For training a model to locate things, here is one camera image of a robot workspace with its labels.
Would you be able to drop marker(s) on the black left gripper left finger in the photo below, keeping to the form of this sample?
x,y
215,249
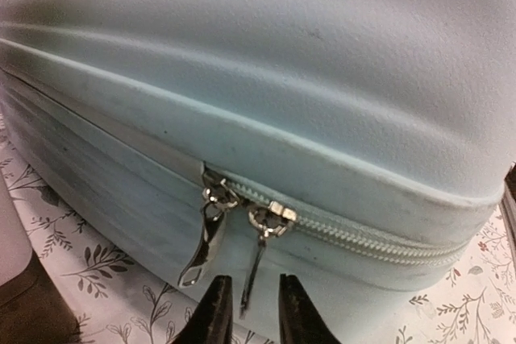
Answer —
x,y
212,320

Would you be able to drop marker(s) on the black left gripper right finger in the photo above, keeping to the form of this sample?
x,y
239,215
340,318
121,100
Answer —
x,y
299,320

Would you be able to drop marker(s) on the light blue hard-shell suitcase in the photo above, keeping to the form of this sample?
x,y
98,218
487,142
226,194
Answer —
x,y
357,144

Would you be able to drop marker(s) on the floral white tablecloth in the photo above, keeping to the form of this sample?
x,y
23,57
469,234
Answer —
x,y
117,301

